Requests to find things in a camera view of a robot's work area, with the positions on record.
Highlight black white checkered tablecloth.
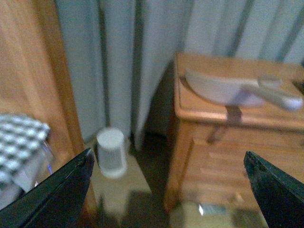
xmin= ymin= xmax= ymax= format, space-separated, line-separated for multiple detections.
xmin=0 ymin=113 xmax=51 ymax=188

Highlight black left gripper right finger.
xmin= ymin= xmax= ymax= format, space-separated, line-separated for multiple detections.
xmin=244 ymin=151 xmax=304 ymax=228

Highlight wooden nightstand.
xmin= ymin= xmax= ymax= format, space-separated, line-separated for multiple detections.
xmin=164 ymin=53 xmax=304 ymax=211

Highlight white cylindrical air purifier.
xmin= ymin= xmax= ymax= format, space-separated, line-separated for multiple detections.
xmin=96 ymin=127 xmax=127 ymax=179

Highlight beige plastic dustpan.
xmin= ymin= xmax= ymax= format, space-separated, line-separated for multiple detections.
xmin=185 ymin=68 xmax=265 ymax=107

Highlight wooden cabinet panel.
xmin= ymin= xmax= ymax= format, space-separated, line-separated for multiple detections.
xmin=0 ymin=0 xmax=97 ymax=228

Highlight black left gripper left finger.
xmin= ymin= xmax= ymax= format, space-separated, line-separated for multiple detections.
xmin=0 ymin=149 xmax=95 ymax=228

